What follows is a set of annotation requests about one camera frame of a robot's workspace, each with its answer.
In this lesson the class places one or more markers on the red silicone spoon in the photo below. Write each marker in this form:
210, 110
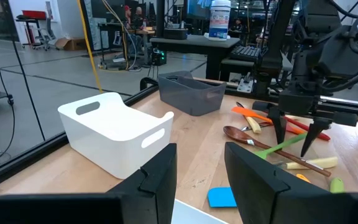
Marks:
309, 129

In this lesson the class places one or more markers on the office chair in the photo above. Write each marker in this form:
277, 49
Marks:
43, 39

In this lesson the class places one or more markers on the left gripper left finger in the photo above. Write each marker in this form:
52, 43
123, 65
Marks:
148, 202

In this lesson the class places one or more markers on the yellow silicone spatula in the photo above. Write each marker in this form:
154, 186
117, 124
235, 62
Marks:
303, 178

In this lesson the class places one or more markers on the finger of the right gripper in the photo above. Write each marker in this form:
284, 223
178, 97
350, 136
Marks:
279, 124
314, 132

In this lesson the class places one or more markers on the green silicone spatula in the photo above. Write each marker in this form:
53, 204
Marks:
261, 154

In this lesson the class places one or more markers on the gray side desk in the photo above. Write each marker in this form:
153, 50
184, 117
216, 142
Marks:
197, 42

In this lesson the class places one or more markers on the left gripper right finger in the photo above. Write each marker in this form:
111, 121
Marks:
259, 199

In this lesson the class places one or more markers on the brown wooden spoon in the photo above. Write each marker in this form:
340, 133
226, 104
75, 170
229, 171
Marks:
235, 133

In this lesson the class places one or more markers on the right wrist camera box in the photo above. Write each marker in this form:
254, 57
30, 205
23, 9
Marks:
340, 59

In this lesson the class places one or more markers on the black equipment case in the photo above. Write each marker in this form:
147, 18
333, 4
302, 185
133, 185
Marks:
176, 33

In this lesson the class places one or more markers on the black computer keyboard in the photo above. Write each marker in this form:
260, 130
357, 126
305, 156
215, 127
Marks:
244, 53

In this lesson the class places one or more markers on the white wipes canister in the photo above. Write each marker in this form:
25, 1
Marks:
219, 21

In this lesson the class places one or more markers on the large white plastic bin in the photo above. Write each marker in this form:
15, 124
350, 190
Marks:
191, 216

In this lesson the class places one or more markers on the black computer tower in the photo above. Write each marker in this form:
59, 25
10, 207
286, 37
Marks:
158, 57

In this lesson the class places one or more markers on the cardboard box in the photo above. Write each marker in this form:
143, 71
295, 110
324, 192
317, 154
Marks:
70, 44

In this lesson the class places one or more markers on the person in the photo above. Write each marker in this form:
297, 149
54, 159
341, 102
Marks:
128, 17
140, 15

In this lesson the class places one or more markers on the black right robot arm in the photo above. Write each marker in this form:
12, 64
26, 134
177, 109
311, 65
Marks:
275, 37

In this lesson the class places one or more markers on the orange silicone spatula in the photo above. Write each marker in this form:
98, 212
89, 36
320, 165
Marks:
244, 112

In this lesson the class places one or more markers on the gray translucent plastic bin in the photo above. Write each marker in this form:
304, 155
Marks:
191, 99

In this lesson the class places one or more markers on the small white plastic bin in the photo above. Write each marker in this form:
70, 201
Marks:
110, 137

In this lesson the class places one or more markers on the red storage bin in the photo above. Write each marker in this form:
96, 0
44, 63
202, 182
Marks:
34, 14

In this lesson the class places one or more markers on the green silicone spoon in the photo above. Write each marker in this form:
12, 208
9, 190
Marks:
337, 186

